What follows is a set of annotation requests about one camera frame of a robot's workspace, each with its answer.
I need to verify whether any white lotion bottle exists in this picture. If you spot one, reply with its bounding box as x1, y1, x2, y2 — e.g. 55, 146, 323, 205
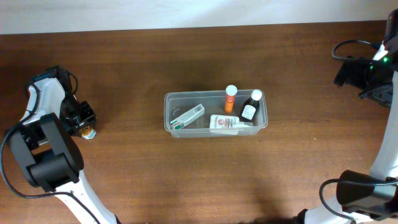
210, 114, 253, 135

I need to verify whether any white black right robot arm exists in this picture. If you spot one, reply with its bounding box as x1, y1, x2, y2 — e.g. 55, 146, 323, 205
291, 10, 397, 224

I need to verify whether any white Panadol medicine box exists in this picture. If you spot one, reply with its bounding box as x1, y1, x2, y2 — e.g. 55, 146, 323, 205
170, 104, 205, 130

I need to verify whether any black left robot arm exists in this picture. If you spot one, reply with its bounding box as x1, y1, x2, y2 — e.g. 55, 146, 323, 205
1, 66, 119, 224

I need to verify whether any dark syrup bottle white cap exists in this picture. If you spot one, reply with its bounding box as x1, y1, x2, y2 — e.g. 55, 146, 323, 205
239, 90, 262, 122

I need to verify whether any clear plastic container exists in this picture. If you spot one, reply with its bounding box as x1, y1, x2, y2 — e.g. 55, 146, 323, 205
164, 90, 268, 138

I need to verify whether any orange tube white cap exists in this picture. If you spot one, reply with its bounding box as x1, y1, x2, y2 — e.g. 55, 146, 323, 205
224, 85, 238, 113

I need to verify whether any small gold lid jar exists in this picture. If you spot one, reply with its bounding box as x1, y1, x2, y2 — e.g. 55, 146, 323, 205
78, 125, 96, 139

